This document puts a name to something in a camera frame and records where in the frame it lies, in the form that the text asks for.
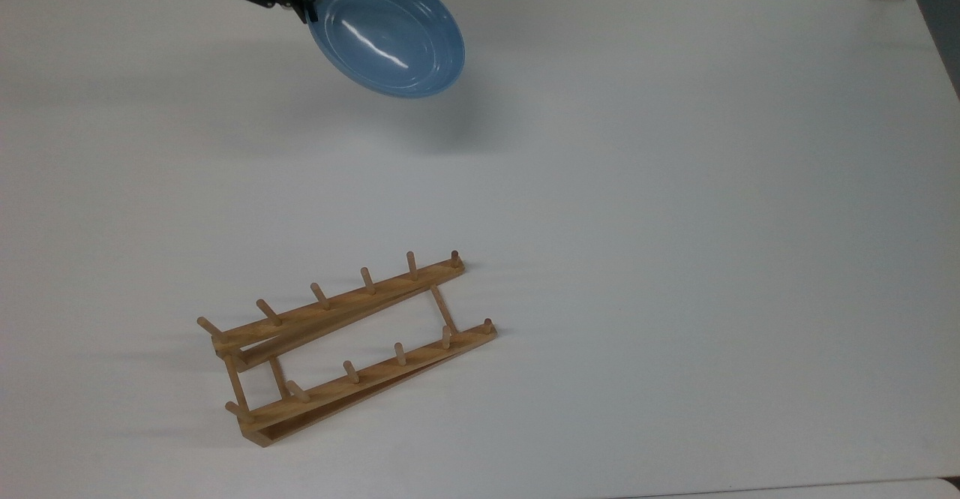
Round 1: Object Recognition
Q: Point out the wooden peg plate rack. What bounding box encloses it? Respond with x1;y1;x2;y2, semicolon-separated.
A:
196;250;499;449

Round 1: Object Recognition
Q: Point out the blue round plate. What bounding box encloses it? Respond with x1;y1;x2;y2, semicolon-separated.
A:
307;0;467;99

